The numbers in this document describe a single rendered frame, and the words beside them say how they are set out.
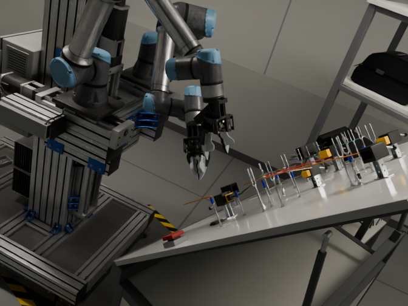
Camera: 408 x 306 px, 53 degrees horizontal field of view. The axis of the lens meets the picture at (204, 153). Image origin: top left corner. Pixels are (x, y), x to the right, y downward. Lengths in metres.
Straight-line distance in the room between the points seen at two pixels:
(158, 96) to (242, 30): 2.27
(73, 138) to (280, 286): 1.08
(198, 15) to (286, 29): 2.03
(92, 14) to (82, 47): 0.13
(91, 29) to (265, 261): 1.15
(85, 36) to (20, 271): 1.35
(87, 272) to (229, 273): 0.90
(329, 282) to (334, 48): 2.28
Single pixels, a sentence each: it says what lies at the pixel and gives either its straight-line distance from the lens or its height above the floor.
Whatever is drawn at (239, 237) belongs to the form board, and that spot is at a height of 1.32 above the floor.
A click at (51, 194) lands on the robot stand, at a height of 0.45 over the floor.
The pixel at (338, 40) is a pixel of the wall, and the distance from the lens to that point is 3.71.
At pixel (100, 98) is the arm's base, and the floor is 1.20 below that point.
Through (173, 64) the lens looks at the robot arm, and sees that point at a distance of 1.39.
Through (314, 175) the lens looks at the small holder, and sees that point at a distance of 1.45.
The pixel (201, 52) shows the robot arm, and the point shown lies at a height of 1.60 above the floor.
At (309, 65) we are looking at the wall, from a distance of 3.77.
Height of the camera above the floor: 1.96
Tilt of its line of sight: 29 degrees down
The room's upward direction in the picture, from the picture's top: 18 degrees clockwise
